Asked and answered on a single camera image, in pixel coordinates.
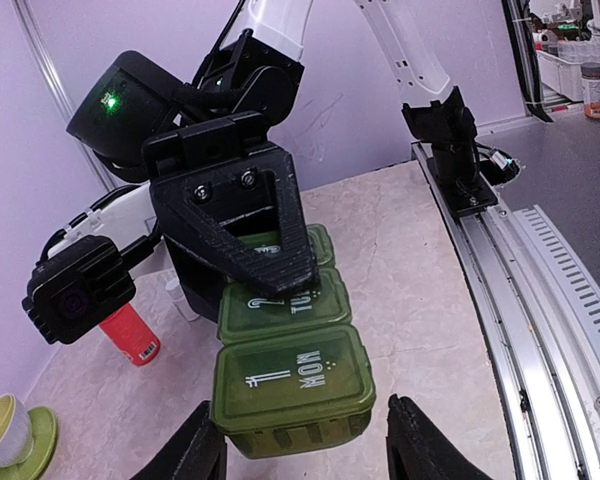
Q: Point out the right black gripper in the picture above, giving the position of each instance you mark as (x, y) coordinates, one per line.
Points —
(228, 206)

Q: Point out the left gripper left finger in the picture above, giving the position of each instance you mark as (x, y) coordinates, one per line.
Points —
(197, 450)

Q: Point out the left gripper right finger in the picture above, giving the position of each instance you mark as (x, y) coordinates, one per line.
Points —
(417, 449)

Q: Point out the green weekly pill organizer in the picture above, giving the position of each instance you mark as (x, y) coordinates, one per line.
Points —
(293, 375)

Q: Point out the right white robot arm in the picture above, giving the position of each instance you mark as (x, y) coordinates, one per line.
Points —
(254, 65)

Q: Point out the small white pill bottle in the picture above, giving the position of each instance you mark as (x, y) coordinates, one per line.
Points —
(176, 294)

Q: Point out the red pill bottle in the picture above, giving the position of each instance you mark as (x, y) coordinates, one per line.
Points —
(131, 335)

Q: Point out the green saucer plate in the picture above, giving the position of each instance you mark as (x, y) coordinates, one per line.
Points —
(45, 433)

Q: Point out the green and white bowl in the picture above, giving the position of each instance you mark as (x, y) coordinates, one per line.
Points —
(16, 438)

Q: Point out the background orange label jar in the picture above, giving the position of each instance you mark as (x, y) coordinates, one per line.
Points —
(590, 81)

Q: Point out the front aluminium rail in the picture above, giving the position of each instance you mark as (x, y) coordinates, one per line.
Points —
(539, 310)

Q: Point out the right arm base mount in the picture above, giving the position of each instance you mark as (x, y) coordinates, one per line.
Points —
(465, 171)

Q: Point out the left aluminium frame post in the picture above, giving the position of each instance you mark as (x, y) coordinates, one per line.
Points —
(54, 84)

